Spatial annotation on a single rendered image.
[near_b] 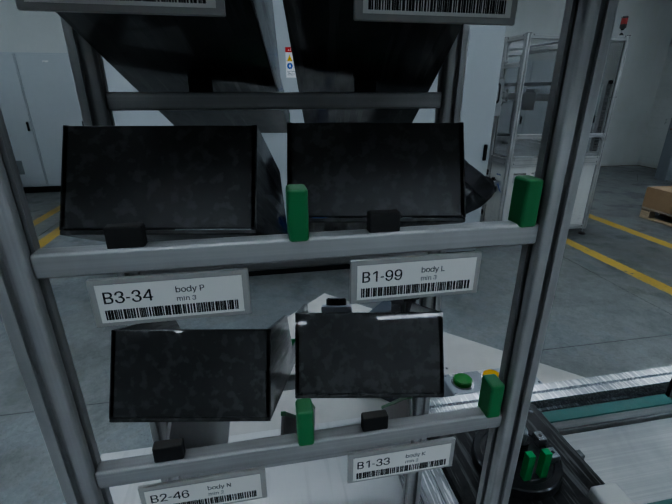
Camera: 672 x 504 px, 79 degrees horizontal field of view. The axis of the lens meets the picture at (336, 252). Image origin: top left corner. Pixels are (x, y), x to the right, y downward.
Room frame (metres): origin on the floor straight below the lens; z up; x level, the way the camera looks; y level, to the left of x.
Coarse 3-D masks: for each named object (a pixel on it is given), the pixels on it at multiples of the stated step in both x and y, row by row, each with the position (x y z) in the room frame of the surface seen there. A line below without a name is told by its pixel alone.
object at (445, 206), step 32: (288, 128) 0.31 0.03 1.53; (320, 128) 0.31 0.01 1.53; (352, 128) 0.31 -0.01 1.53; (384, 128) 0.31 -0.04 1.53; (416, 128) 0.31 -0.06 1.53; (448, 128) 0.31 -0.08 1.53; (288, 160) 0.30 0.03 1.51; (320, 160) 0.30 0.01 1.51; (352, 160) 0.30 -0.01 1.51; (384, 160) 0.30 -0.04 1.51; (416, 160) 0.30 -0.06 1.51; (448, 160) 0.30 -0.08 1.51; (320, 192) 0.29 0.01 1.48; (352, 192) 0.29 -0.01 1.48; (384, 192) 0.29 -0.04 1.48; (416, 192) 0.29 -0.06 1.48; (448, 192) 0.29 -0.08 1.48; (320, 224) 0.29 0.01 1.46; (352, 224) 0.29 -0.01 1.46; (416, 224) 0.29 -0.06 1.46
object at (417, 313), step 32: (320, 320) 0.31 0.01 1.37; (352, 320) 0.31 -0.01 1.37; (384, 320) 0.31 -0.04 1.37; (416, 320) 0.31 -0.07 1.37; (320, 352) 0.30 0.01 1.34; (352, 352) 0.30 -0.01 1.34; (384, 352) 0.30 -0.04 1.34; (416, 352) 0.30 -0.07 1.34; (320, 384) 0.29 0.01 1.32; (352, 384) 0.29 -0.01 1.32; (384, 384) 0.29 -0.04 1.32; (416, 384) 0.29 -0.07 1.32
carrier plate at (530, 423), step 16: (528, 416) 0.61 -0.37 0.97; (544, 416) 0.61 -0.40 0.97; (464, 432) 0.57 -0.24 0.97; (544, 432) 0.57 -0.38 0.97; (464, 448) 0.54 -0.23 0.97; (560, 448) 0.54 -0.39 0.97; (464, 464) 0.50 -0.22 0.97; (576, 464) 0.50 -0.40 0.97; (448, 480) 0.48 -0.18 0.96; (464, 480) 0.47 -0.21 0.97; (576, 480) 0.47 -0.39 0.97; (592, 480) 0.47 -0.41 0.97; (464, 496) 0.45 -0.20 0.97; (560, 496) 0.45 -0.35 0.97; (576, 496) 0.45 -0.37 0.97
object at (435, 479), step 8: (424, 472) 0.50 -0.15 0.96; (432, 472) 0.50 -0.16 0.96; (440, 472) 0.50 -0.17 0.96; (400, 480) 0.56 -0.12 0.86; (424, 480) 0.48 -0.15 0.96; (432, 480) 0.49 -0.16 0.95; (440, 480) 0.48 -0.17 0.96; (424, 488) 0.47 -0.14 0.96; (432, 488) 0.47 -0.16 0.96; (440, 488) 0.47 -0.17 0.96; (448, 488) 0.47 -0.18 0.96; (424, 496) 0.46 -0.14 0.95; (432, 496) 0.45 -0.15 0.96; (440, 496) 0.46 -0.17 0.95; (448, 496) 0.45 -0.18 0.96
